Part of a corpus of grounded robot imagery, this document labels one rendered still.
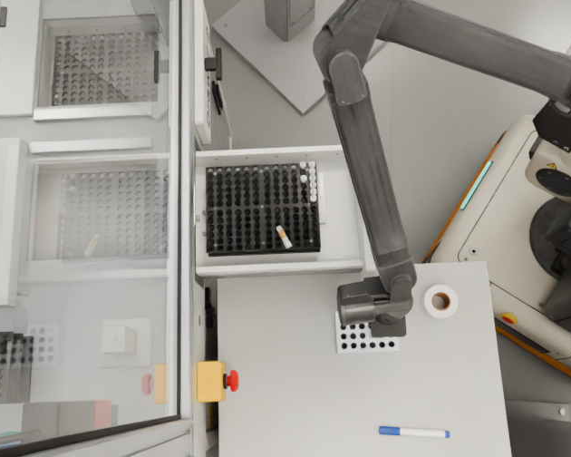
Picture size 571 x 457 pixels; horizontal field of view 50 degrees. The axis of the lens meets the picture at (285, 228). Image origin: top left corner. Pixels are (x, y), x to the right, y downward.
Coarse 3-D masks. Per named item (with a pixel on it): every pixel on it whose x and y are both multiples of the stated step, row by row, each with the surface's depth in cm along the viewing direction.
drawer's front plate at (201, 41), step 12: (204, 12) 132; (204, 24) 131; (204, 36) 130; (204, 48) 129; (204, 72) 127; (204, 84) 126; (204, 96) 126; (204, 108) 125; (204, 120) 124; (204, 132) 126
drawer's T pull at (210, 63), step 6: (216, 48) 128; (216, 54) 128; (204, 60) 128; (210, 60) 128; (216, 60) 128; (204, 66) 128; (210, 66) 127; (216, 66) 127; (216, 72) 127; (216, 78) 127
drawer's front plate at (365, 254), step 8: (360, 216) 120; (360, 224) 121; (360, 232) 121; (360, 240) 122; (368, 240) 115; (360, 248) 122; (368, 248) 115; (360, 256) 123; (368, 256) 115; (368, 264) 114; (368, 272) 114
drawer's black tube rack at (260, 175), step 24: (216, 168) 123; (240, 168) 123; (288, 168) 122; (216, 192) 121; (240, 192) 121; (264, 192) 121; (288, 192) 121; (216, 216) 120; (240, 216) 120; (264, 216) 120; (288, 216) 123; (312, 216) 123; (216, 240) 119; (240, 240) 122; (264, 240) 119; (312, 240) 118
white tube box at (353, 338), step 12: (336, 312) 125; (336, 324) 124; (360, 324) 126; (336, 336) 124; (348, 336) 124; (360, 336) 127; (336, 348) 125; (348, 348) 123; (360, 348) 123; (372, 348) 123; (384, 348) 123; (396, 348) 123
